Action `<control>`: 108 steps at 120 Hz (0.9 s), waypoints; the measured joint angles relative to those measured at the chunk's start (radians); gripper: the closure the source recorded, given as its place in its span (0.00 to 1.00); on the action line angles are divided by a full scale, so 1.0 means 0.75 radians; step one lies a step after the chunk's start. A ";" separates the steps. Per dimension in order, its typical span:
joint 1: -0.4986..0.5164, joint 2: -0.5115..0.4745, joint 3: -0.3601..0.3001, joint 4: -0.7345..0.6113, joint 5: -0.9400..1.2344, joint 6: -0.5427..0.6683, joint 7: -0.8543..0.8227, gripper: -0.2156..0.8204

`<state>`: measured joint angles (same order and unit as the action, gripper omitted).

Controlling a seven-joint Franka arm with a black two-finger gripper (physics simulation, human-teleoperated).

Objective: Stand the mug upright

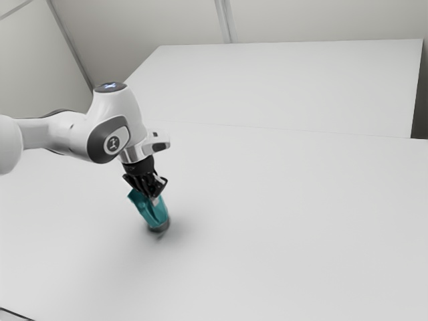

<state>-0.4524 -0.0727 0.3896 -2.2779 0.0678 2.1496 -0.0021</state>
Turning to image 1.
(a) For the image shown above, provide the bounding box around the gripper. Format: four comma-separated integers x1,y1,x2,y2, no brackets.
120,158,169,218

